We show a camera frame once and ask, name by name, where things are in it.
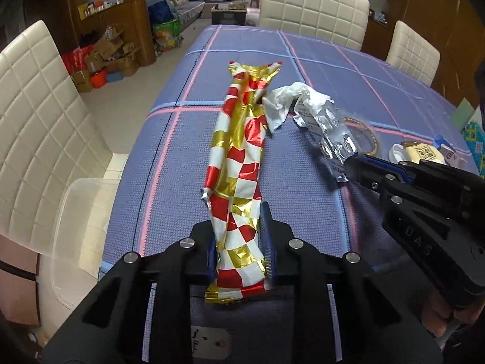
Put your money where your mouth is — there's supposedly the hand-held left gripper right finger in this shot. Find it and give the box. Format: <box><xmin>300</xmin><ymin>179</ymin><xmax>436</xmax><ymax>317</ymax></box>
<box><xmin>259</xmin><ymin>201</ymin><xmax>444</xmax><ymax>364</ymax></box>

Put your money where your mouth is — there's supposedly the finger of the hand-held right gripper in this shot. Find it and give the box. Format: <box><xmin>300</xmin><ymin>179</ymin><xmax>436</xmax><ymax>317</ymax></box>
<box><xmin>364</xmin><ymin>153</ymin><xmax>485</xmax><ymax>198</ymax></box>
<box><xmin>344</xmin><ymin>155</ymin><xmax>403</xmax><ymax>214</ymax></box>

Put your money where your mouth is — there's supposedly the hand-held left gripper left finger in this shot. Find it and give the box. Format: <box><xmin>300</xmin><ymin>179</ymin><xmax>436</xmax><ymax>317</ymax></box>
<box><xmin>42</xmin><ymin>222</ymin><xmax>218</xmax><ymax>364</ymax></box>

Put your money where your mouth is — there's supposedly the blue white small carton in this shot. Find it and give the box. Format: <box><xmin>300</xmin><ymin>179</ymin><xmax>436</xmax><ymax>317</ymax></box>
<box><xmin>434</xmin><ymin>135</ymin><xmax>470</xmax><ymax>165</ymax></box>

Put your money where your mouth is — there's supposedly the beige sauce packet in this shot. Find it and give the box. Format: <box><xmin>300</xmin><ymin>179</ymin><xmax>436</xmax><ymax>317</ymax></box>
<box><xmin>400</xmin><ymin>141</ymin><xmax>446</xmax><ymax>164</ymax></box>

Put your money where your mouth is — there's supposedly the white bottle cap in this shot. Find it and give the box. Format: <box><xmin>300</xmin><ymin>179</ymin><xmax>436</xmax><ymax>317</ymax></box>
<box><xmin>388</xmin><ymin>143</ymin><xmax>408</xmax><ymax>162</ymax></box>

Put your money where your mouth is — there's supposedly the clear blister pack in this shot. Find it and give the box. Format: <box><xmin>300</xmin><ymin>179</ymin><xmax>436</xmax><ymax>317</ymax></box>
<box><xmin>293</xmin><ymin>99</ymin><xmax>360</xmax><ymax>183</ymax></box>

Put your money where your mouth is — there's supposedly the red gold checkered wrapper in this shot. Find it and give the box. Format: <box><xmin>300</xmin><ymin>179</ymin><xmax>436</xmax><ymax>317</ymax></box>
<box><xmin>200</xmin><ymin>60</ymin><xmax>283</xmax><ymax>304</ymax></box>

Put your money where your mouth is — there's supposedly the white tissue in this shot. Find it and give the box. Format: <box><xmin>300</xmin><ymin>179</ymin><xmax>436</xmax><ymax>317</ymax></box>
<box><xmin>263</xmin><ymin>82</ymin><xmax>335</xmax><ymax>134</ymax></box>

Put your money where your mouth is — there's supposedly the clear plastic bin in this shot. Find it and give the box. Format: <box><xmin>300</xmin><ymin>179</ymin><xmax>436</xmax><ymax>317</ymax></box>
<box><xmin>51</xmin><ymin>177</ymin><xmax>122</xmax><ymax>309</ymax></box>

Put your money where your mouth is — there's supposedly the person's right hand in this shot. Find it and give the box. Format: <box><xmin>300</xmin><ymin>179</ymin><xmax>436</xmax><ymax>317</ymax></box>
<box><xmin>424</xmin><ymin>292</ymin><xmax>469</xmax><ymax>336</ymax></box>

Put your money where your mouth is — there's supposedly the colourful beaded tissue box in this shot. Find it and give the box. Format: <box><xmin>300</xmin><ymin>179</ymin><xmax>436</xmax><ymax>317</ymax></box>
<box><xmin>462</xmin><ymin>117</ymin><xmax>485</xmax><ymax>177</ymax></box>

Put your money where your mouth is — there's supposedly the green cup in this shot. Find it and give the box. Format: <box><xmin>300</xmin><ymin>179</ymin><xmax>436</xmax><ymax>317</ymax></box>
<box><xmin>455</xmin><ymin>98</ymin><xmax>476</xmax><ymax>131</ymax></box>

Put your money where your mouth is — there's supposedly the white paper tag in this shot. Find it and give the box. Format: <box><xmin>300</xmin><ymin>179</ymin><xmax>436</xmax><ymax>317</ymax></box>
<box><xmin>191</xmin><ymin>328</ymin><xmax>232</xmax><ymax>357</ymax></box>

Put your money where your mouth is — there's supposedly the cream quilted chair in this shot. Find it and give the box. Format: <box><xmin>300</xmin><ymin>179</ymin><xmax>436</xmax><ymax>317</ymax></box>
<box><xmin>259</xmin><ymin>0</ymin><xmax>370</xmax><ymax>52</ymax></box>
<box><xmin>0</xmin><ymin>20</ymin><xmax>129</xmax><ymax>327</ymax></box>
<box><xmin>386</xmin><ymin>20</ymin><xmax>441</xmax><ymax>88</ymax></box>

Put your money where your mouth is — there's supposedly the brown glossy cabinet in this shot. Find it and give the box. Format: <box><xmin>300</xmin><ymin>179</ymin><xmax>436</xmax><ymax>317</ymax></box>
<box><xmin>0</xmin><ymin>231</ymin><xmax>40</xmax><ymax>325</ymax></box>

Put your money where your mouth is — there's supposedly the brown cardboard box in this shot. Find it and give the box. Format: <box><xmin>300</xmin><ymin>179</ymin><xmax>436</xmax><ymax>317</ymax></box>
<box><xmin>114</xmin><ymin>43</ymin><xmax>141</xmax><ymax>76</ymax></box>

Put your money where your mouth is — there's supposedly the dark coffee table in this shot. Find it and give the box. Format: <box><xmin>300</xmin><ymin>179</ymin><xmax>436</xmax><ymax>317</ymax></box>
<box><xmin>210</xmin><ymin>2</ymin><xmax>249</xmax><ymax>25</ymax></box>

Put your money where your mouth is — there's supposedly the yellowish cardboard box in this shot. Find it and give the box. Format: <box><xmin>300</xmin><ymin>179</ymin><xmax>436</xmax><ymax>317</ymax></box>
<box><xmin>70</xmin><ymin>70</ymin><xmax>93</xmax><ymax>92</ymax></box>

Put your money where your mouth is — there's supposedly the colourful woven bag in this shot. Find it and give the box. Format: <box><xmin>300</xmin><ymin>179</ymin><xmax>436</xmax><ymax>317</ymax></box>
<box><xmin>152</xmin><ymin>21</ymin><xmax>182</xmax><ymax>52</ymax></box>

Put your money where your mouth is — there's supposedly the open cardboard box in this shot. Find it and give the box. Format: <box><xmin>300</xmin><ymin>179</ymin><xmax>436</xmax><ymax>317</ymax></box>
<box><xmin>85</xmin><ymin>38</ymin><xmax>124</xmax><ymax>69</ymax></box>

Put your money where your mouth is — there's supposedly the red bag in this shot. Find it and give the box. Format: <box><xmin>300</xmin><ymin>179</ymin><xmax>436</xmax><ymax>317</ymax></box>
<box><xmin>62</xmin><ymin>45</ymin><xmax>93</xmax><ymax>76</ymax></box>

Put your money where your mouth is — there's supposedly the grey sofa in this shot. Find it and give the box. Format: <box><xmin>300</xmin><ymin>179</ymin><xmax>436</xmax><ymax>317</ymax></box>
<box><xmin>146</xmin><ymin>0</ymin><xmax>205</xmax><ymax>27</ymax></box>

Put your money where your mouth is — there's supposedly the wooden partition cabinet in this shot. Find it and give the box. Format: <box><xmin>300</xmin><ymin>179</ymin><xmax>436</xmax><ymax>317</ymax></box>
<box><xmin>74</xmin><ymin>0</ymin><xmax>156</xmax><ymax>69</ymax></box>

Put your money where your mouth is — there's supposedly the blue bag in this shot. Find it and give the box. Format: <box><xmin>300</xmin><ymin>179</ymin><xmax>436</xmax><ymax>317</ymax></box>
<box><xmin>148</xmin><ymin>3</ymin><xmax>173</xmax><ymax>23</ymax></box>

